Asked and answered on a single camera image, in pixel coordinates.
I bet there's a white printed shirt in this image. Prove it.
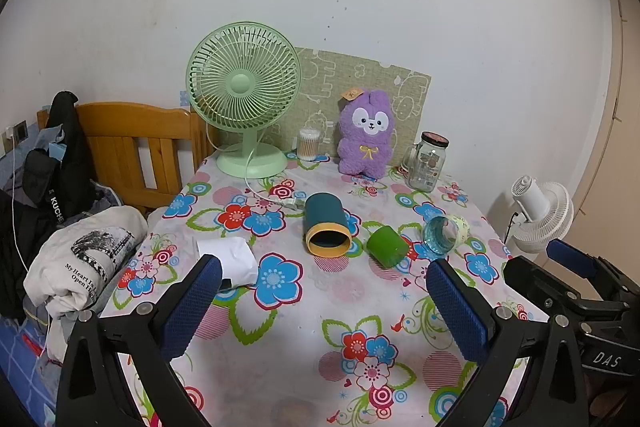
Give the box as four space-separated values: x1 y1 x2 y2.
24 205 149 323

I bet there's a cotton swab container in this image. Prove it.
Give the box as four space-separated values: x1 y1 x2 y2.
298 127 323 161

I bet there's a floral tablecloth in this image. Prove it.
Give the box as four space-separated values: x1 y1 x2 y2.
112 152 536 427

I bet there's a white charger cable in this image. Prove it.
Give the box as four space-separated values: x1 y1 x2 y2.
5 127 31 273

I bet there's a teal cup with yellow rim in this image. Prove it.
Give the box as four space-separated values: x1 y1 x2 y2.
304 192 352 256

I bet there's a green patterned mat board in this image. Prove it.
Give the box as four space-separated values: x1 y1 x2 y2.
272 47 432 168

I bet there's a clear blue tape roll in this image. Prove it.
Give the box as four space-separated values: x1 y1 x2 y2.
422 214 471 254

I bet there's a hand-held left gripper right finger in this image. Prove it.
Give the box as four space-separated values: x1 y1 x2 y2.
425 259 593 427

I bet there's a glass jar with lid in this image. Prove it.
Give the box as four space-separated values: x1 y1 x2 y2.
402 132 449 192

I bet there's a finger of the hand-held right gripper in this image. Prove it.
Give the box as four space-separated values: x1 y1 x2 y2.
502 256 632 333
546 239 640 303

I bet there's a beige door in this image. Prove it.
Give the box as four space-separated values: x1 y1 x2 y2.
572 0 640 268

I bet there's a wooden bed headboard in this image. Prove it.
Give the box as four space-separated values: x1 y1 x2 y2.
37 102 221 215

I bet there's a white floor fan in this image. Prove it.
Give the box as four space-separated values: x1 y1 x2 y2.
504 174 575 254

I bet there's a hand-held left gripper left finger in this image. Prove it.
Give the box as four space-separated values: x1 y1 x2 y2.
56 254 223 427

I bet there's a black jacket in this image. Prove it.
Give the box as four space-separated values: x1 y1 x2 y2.
0 91 98 228

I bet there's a green desk fan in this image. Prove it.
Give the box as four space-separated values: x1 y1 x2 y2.
186 22 302 180

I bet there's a green cup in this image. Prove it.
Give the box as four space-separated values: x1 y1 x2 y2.
366 226 410 269

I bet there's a blue bedsheet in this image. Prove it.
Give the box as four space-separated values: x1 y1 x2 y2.
0 317 66 427

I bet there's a wall socket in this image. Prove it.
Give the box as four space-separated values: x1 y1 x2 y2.
2 119 29 145

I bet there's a white paper packet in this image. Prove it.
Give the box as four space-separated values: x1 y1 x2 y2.
196 237 258 286

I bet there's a white fan cable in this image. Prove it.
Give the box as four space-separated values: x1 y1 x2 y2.
243 142 307 212

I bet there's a purple plush toy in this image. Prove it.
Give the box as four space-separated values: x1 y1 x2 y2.
336 88 397 175

